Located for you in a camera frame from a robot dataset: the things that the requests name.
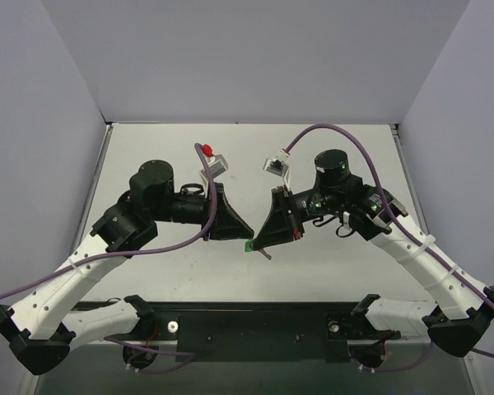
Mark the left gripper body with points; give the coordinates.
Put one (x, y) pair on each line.
(213, 211)

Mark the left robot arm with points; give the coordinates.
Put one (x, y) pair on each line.
(150, 218)

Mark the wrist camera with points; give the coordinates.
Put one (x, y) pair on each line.
(278, 166)
(217, 166)

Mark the green key tag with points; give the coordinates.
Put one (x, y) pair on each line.
(248, 246)

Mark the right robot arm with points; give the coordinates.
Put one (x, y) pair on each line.
(461, 308)

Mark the silver key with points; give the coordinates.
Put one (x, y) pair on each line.
(265, 254)

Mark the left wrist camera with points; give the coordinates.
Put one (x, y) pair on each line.
(217, 166)

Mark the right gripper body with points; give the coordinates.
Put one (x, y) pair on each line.
(291, 215)

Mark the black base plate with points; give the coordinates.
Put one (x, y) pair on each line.
(256, 332)

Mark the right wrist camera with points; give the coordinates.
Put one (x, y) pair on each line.
(278, 166)

